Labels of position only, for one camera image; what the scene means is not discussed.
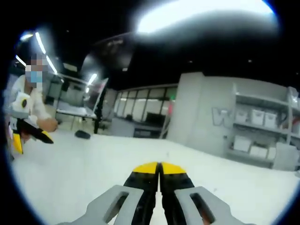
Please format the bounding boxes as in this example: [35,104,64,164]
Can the ceiling light strip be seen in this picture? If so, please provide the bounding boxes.
[136,0,278,34]

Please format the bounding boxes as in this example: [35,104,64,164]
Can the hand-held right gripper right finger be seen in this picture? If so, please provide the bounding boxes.
[160,161,260,225]

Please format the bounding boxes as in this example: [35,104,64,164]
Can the grey desk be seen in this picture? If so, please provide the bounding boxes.
[55,107,97,118]

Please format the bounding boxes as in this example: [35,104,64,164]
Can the person's white shirt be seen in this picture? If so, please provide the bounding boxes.
[11,74,33,99]

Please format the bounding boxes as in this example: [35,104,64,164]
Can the black stand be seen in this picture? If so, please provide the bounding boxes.
[74,112,104,140]

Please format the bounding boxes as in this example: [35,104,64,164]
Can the grey wall letter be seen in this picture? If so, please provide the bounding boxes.
[211,107,235,128]

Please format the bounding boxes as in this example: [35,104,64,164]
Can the black monitor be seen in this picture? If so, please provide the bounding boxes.
[146,112,165,125]

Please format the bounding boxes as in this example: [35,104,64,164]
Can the dark hanging display screen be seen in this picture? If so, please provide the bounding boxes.
[82,35,135,78]

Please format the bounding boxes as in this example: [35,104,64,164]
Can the grey leaning board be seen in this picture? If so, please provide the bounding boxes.
[275,142,296,170]

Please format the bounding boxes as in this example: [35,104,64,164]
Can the person's left hand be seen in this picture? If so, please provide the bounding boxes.
[38,118,59,133]

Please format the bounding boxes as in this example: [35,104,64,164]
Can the grey shelf unit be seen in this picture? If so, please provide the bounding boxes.
[226,83,300,170]

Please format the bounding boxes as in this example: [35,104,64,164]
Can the row of white storage bins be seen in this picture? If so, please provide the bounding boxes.
[233,107,279,160]

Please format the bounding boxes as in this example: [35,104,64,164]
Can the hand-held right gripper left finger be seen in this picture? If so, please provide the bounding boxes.
[70,161,161,225]

